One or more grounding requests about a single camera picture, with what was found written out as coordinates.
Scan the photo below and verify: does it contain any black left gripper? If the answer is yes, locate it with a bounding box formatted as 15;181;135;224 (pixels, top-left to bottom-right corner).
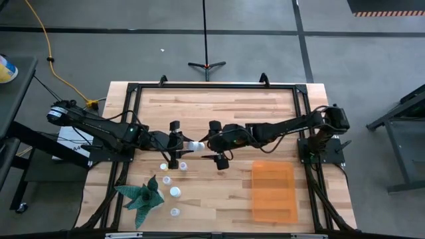
143;119;195;170

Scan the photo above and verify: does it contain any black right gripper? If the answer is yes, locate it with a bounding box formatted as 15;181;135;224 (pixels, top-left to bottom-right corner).
199;119;248;171

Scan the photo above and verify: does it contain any orange translucent plastic basket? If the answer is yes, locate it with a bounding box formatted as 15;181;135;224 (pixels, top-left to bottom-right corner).
251;161;299;224

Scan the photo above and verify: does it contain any green artificial snake plant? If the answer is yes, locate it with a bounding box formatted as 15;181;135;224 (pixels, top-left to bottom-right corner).
114;175;165;230

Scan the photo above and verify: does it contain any silver aluminium bar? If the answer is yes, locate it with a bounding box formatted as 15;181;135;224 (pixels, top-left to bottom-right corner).
104;232;144;239
291;233;329;239

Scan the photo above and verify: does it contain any black tripod stand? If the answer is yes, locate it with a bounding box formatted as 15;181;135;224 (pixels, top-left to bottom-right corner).
187;0;227;82

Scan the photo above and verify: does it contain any white cardboard paper box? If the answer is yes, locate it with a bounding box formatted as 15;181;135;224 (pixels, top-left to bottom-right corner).
55;125;94;162

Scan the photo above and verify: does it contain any black side table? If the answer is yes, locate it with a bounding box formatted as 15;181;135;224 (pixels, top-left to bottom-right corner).
0;54;96;215

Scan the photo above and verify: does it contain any black metal cart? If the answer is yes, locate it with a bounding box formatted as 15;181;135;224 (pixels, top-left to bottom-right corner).
366;84;425;195

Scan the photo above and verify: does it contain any white yellow wipes canister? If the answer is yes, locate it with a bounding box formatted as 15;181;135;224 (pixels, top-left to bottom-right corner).
0;54;19;84

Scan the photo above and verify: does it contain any black orange hazard striped mat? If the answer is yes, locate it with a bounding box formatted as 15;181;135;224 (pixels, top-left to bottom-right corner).
347;0;425;18

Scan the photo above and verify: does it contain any black aluminium table frame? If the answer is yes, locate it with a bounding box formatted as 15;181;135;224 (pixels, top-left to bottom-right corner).
76;72;359;239

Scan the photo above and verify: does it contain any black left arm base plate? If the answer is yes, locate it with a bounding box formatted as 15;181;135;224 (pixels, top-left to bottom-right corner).
88;145;135;164

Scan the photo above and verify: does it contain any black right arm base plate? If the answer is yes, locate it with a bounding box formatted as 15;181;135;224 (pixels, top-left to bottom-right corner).
297;137;347;165

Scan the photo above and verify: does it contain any yellow extension cable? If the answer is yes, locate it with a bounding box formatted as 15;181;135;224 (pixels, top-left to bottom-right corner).
25;0;100;110

